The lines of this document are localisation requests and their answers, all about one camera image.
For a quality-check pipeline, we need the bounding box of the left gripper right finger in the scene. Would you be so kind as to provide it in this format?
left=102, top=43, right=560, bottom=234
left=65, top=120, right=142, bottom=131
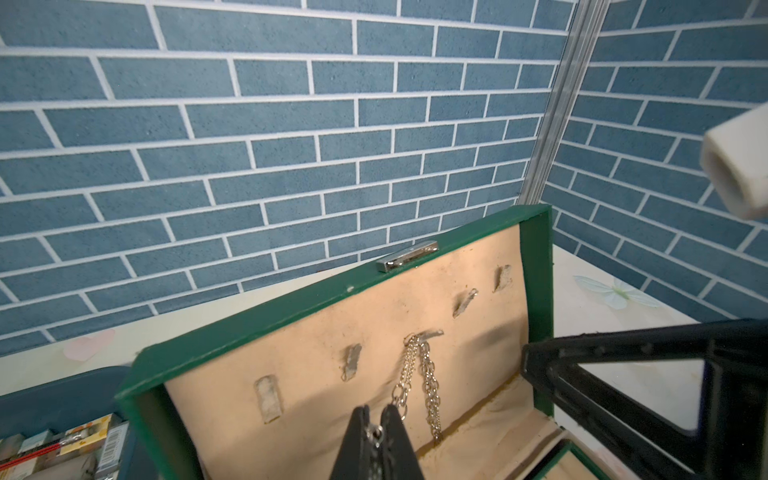
left=379, top=405, right=424, bottom=480

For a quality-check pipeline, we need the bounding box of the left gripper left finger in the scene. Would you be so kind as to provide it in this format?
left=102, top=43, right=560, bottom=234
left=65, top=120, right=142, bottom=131
left=330, top=405, right=371, bottom=480

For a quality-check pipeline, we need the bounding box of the silver jewelry chain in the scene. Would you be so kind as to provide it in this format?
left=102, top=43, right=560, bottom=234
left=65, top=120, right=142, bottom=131
left=365, top=328, right=446, bottom=480

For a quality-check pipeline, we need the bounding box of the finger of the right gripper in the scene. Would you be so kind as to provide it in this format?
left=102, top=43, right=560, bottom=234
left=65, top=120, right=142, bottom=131
left=522, top=325, right=710, bottom=479

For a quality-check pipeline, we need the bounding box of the green jewelry box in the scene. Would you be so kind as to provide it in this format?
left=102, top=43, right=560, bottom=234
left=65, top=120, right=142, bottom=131
left=115, top=203, right=613, bottom=480

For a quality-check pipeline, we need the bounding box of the blue plastic tray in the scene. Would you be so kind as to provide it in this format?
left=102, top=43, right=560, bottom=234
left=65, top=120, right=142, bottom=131
left=1, top=367, right=160, bottom=479

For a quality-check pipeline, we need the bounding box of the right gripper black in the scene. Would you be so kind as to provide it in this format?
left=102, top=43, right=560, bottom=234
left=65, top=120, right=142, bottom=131
left=700, top=320, right=767, bottom=479

